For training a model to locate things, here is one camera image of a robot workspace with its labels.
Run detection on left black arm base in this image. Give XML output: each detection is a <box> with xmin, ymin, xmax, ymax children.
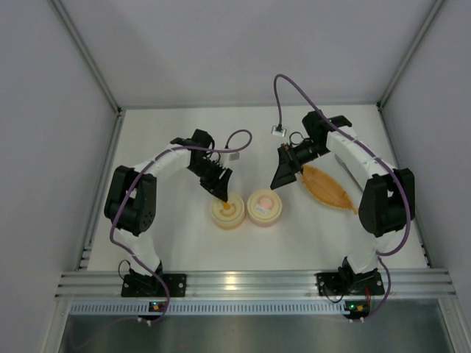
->
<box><xmin>121</xmin><ymin>272</ymin><xmax>187</xmax><ymax>298</ymax></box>

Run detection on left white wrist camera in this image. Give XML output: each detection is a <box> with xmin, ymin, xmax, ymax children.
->
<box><xmin>219</xmin><ymin>152</ymin><xmax>239</xmax><ymax>165</ymax></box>

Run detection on boat-shaped woven basket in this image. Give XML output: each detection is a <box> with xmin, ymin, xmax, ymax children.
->
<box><xmin>300</xmin><ymin>165</ymin><xmax>358</xmax><ymax>215</ymax></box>

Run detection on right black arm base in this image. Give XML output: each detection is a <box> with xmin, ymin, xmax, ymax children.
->
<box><xmin>315</xmin><ymin>270</ymin><xmax>386</xmax><ymax>298</ymax></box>

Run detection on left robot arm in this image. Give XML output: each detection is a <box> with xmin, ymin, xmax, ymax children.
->
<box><xmin>104</xmin><ymin>129</ymin><xmax>232</xmax><ymax>297</ymax></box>

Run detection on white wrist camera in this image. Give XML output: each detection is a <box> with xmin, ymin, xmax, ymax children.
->
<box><xmin>271</xmin><ymin>124</ymin><xmax>288</xmax><ymax>138</ymax></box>
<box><xmin>219</xmin><ymin>152</ymin><xmax>239</xmax><ymax>165</ymax></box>

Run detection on aluminium frame post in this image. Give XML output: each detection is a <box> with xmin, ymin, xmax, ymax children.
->
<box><xmin>378</xmin><ymin>0</ymin><xmax>448</xmax><ymax>111</ymax></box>
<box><xmin>49</xmin><ymin>0</ymin><xmax>123</xmax><ymax>115</ymax></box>

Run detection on cream lid pink knob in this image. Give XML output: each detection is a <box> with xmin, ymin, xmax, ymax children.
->
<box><xmin>247</xmin><ymin>189</ymin><xmax>283</xmax><ymax>218</ymax></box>

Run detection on slotted cable duct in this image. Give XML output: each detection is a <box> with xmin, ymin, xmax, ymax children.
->
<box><xmin>69</xmin><ymin>300</ymin><xmax>355</xmax><ymax>316</ymax></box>

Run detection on cream lid orange knob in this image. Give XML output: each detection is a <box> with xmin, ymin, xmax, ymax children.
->
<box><xmin>210</xmin><ymin>193</ymin><xmax>245</xmax><ymax>215</ymax></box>

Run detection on aluminium mounting rail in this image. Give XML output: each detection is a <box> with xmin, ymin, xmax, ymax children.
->
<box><xmin>54</xmin><ymin>268</ymin><xmax>456</xmax><ymax>300</ymax></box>

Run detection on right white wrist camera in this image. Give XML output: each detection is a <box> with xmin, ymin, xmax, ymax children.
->
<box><xmin>271</xmin><ymin>124</ymin><xmax>288</xmax><ymax>138</ymax></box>

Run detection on metal tongs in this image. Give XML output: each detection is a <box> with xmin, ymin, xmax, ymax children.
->
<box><xmin>335</xmin><ymin>154</ymin><xmax>364</xmax><ymax>191</ymax></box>

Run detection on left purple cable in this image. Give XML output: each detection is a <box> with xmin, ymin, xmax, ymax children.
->
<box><xmin>110</xmin><ymin>129</ymin><xmax>254</xmax><ymax>324</ymax></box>

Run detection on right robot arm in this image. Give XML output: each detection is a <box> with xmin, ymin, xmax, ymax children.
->
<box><xmin>270</xmin><ymin>111</ymin><xmax>415</xmax><ymax>282</ymax></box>

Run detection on right aluminium frame post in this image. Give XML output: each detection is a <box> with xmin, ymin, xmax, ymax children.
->
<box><xmin>378</xmin><ymin>0</ymin><xmax>448</xmax><ymax>111</ymax></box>

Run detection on yellow lunch bowl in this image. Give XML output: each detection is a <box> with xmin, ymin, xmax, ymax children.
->
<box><xmin>211</xmin><ymin>213</ymin><xmax>246</xmax><ymax>230</ymax></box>

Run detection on pink lunch bowl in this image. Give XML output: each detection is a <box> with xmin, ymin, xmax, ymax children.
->
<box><xmin>249</xmin><ymin>215</ymin><xmax>279</xmax><ymax>228</ymax></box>

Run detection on left aluminium frame post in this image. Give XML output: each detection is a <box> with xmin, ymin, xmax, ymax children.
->
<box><xmin>49</xmin><ymin>0</ymin><xmax>123</xmax><ymax>115</ymax></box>

